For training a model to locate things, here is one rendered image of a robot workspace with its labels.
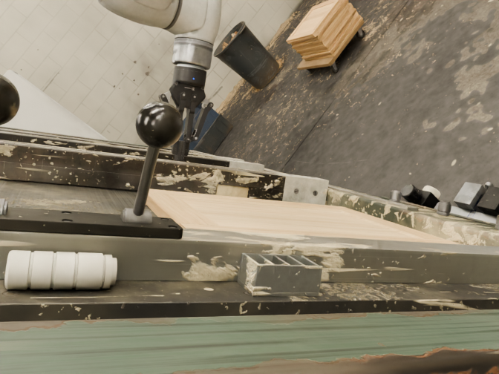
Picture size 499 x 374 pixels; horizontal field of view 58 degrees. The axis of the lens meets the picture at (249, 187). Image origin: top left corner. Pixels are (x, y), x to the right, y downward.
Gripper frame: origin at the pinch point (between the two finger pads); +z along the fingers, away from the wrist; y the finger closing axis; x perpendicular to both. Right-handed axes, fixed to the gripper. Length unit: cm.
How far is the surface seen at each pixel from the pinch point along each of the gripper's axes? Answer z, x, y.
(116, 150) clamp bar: 2.5, -31.5, 10.6
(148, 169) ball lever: -2, 65, 19
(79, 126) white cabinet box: 4, -345, 8
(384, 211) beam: 4.8, 29.1, -37.8
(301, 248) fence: 4, 64, 2
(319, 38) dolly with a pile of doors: -98, -230, -164
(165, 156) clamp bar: 2.5, -31.5, -4.0
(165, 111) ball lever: -7, 68, 19
